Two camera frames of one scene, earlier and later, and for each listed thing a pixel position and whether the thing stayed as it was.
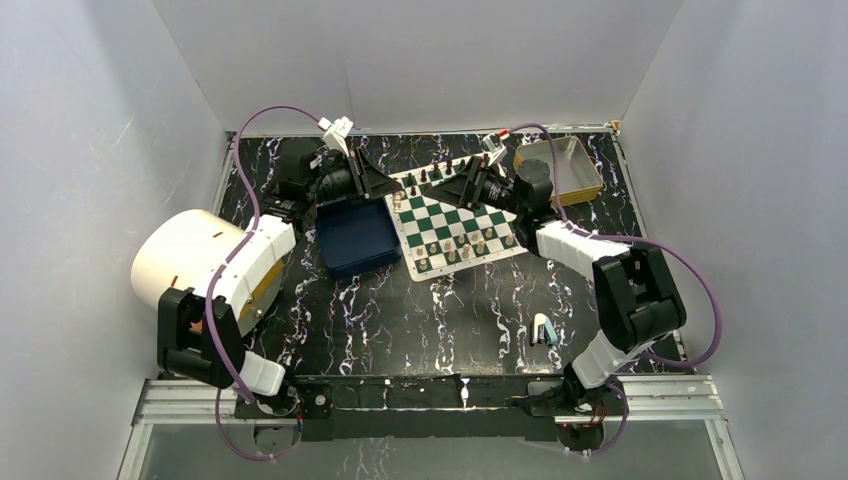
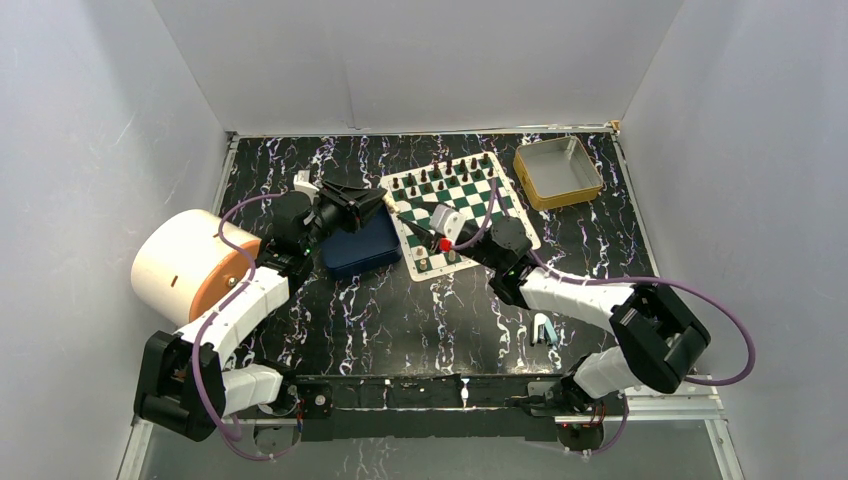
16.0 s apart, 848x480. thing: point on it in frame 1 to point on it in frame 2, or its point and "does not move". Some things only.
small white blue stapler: [543, 330] does not move
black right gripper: [455, 190] to [423, 235]
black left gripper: [367, 182] to [350, 202]
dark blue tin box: [356, 235] does not move
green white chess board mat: [441, 236] does not move
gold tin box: [577, 173] does not move
